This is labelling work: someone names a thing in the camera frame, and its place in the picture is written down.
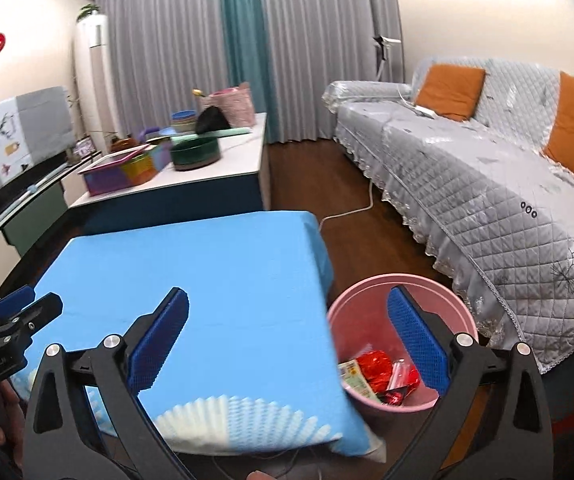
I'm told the pink trash bin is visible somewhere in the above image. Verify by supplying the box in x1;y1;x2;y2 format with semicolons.
326;272;479;414

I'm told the person's left hand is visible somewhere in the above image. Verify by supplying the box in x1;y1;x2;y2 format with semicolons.
0;379;25;470

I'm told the white green TV cabinet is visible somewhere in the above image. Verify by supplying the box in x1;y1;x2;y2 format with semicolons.
0;151;101;286

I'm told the red plastic wrapper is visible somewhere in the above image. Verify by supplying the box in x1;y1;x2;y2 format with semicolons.
357;350;421;405

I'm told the green snack packet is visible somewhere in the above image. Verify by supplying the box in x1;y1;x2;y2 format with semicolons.
338;360;380;404

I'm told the grey quilted sofa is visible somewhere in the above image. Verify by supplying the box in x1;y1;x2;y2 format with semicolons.
323;56;574;373

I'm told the grey covered television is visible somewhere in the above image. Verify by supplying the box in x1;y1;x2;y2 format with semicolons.
0;86;75;189

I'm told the colourful storage box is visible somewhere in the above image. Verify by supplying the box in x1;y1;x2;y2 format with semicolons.
78;144;158;196

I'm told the blue tablecloth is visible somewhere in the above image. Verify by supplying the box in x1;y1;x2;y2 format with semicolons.
11;211;383;456

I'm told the brown ornament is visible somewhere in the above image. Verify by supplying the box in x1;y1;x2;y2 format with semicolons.
109;136;138;153

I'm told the dark green round bowl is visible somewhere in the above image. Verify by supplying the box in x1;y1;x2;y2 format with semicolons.
170;136;221;171

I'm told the white blue coffee table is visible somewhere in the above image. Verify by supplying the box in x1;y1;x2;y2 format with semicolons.
69;113;271;234

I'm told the stack of coloured bowls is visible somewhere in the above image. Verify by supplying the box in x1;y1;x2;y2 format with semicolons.
171;110;197;133

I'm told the white standing air conditioner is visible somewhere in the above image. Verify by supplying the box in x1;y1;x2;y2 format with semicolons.
73;3;123;154

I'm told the pink woven basket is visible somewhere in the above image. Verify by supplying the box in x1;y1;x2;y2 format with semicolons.
197;81;255;128

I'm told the orange cushion far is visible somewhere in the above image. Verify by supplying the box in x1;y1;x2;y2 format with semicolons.
414;64;486;122

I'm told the teal curtain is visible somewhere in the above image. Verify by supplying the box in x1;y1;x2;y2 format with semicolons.
221;0;279;143

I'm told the white floor lamp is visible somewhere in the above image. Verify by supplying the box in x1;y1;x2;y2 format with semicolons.
373;36;402;81

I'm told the grey curtain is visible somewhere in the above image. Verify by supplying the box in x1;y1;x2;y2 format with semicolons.
95;0;404;143

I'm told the small photo frame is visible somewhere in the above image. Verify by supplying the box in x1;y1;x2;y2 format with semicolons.
73;136;96;158

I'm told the white power cable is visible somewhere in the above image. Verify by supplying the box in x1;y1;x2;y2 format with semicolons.
317;84;438;232

